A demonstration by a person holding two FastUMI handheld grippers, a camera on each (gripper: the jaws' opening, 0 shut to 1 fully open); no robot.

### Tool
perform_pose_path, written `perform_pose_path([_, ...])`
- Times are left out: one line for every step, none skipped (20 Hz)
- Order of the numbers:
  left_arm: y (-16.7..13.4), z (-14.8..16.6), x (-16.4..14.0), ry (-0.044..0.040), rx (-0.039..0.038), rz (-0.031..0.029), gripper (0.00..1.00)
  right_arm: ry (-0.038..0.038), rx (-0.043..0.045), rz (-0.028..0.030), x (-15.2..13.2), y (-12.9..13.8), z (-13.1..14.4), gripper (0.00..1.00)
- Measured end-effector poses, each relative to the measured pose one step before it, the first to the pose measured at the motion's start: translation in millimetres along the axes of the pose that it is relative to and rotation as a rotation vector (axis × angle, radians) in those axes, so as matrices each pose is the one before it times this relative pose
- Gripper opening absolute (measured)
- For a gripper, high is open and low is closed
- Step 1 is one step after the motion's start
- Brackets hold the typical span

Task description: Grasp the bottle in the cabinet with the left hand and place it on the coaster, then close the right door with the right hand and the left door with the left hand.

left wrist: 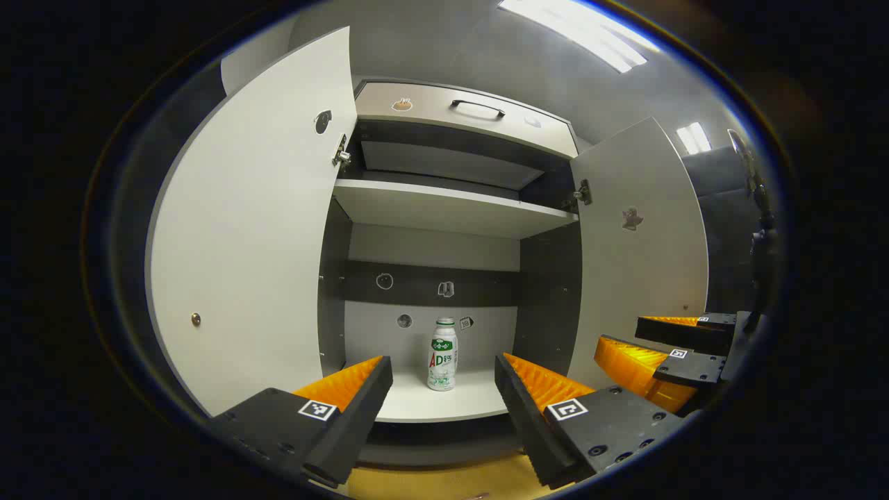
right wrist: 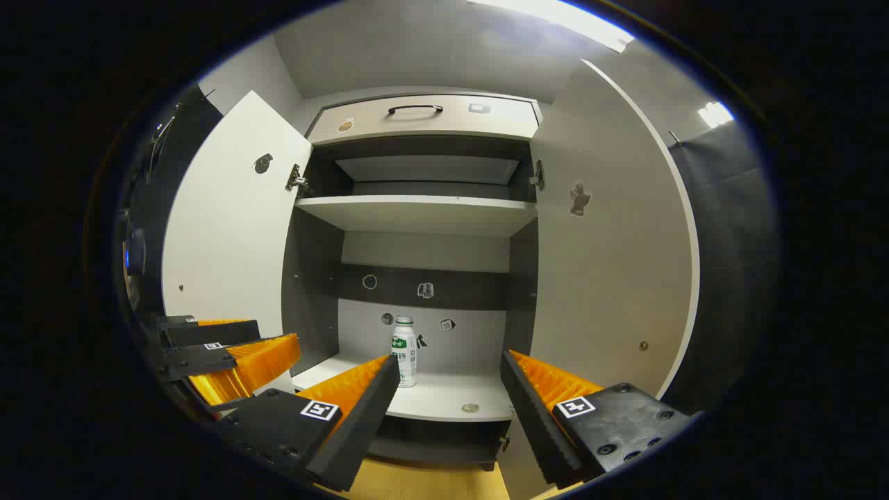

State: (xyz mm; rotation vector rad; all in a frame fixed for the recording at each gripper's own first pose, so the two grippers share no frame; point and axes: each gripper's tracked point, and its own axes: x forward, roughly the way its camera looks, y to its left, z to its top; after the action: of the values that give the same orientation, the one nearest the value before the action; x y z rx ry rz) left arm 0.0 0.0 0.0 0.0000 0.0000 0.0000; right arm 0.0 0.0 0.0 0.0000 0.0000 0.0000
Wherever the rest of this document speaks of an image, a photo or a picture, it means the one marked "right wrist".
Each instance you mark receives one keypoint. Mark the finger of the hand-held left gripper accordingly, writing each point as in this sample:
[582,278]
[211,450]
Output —
[208,333]
[201,361]

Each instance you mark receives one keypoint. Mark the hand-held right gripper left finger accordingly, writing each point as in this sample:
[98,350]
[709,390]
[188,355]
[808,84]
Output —
[361,423]

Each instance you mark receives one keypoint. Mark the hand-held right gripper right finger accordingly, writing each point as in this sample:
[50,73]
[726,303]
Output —
[531,417]

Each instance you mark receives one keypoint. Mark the white bottle green label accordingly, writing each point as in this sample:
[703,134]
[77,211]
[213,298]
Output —
[404,354]

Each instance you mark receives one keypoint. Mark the white cabinet door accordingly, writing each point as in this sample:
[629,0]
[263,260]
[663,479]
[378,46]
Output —
[222,243]
[611,243]

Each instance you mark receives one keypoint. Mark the white and grey cabinet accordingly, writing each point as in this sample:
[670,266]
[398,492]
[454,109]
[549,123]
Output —
[312,292]

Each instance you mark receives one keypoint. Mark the metal door hinge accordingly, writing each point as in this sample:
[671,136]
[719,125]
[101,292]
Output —
[538,177]
[297,180]

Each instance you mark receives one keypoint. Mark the white cabinet shelf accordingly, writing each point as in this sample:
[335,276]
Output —
[417,212]

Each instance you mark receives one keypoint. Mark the white cabinet drawer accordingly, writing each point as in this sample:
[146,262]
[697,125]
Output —
[417,123]

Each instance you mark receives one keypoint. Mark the black backdrop cloth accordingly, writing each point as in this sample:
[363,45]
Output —
[187,139]
[729,243]

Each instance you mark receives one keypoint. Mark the small ceiling light panel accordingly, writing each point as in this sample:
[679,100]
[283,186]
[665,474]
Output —
[715,114]

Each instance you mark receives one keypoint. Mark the long ceiling light panel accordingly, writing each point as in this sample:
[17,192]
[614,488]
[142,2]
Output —
[555,17]

